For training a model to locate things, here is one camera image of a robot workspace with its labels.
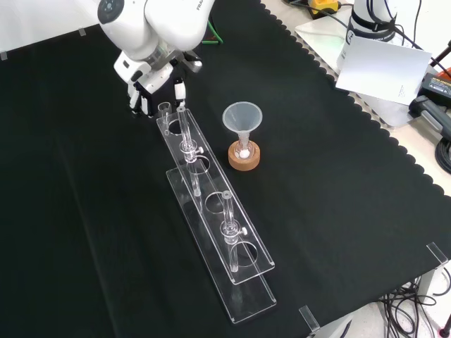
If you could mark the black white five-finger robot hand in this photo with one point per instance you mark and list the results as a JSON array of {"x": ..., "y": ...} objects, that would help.
[{"x": 155, "y": 79}]

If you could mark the clear glass weighing funnel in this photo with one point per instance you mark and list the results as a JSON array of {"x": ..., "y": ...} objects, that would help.
[{"x": 164, "y": 109}]

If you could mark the translucent plastic funnel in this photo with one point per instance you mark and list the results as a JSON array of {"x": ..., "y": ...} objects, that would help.
[{"x": 242, "y": 118}]

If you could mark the clear acrylic funnel stand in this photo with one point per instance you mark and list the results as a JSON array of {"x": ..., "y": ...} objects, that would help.
[{"x": 215, "y": 197}]

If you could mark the small round-bottom glass flask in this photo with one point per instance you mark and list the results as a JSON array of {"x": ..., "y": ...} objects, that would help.
[{"x": 243, "y": 149}]

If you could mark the yellow stop button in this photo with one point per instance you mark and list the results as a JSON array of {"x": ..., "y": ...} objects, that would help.
[{"x": 324, "y": 5}]

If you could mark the black table cloth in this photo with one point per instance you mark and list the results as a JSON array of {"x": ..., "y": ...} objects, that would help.
[{"x": 334, "y": 197}]

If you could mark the white card sheet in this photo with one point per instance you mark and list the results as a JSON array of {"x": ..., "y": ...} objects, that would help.
[{"x": 384, "y": 70}]

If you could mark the black orange power adapter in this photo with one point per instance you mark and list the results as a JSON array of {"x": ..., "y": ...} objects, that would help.
[{"x": 437, "y": 84}]

